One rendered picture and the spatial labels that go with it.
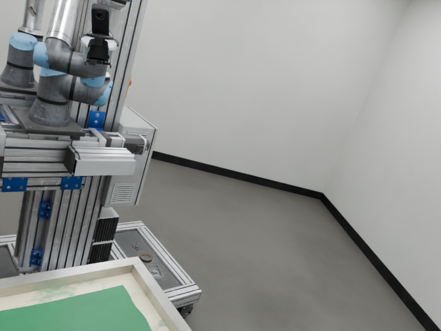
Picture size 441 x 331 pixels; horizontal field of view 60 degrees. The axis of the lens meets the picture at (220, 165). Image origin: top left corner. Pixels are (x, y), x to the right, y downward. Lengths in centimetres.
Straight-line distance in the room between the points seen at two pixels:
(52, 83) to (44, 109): 11
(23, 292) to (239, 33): 402
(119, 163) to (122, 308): 66
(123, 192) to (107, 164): 48
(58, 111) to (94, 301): 75
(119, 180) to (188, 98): 289
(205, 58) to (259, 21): 77
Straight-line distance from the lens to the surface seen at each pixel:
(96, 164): 162
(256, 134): 507
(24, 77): 208
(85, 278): 132
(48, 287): 129
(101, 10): 114
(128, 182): 209
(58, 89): 160
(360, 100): 545
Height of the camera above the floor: 181
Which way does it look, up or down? 19 degrees down
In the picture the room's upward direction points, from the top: 19 degrees clockwise
